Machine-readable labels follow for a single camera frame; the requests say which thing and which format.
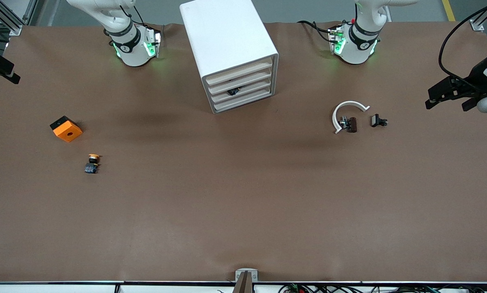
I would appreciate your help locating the white curved plastic part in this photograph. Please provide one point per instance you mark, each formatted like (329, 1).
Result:
(343, 106)

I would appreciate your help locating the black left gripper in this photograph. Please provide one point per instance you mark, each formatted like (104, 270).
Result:
(476, 78)

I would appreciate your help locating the small black component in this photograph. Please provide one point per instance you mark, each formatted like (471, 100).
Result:
(376, 120)

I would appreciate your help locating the green push button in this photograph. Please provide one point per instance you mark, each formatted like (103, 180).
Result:
(233, 92)

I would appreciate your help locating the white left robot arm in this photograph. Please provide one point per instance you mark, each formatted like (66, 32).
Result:
(355, 44)

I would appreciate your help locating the empty cream drawer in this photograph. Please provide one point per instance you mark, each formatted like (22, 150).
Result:
(247, 100)

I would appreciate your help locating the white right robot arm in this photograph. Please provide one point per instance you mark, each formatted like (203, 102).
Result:
(131, 49)

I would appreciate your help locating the yellow push button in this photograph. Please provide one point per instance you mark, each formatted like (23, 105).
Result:
(92, 165)

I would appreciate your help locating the white drawer cabinet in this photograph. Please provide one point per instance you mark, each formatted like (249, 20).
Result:
(223, 32)

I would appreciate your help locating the orange cube block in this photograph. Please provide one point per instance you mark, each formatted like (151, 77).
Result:
(68, 132)

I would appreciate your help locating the aluminium frame profile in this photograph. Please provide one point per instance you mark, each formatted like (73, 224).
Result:
(17, 28)
(477, 25)

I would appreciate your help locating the grey metal bracket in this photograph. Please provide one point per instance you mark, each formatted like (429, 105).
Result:
(246, 272)

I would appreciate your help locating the small brown component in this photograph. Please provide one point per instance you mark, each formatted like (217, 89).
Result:
(351, 124)

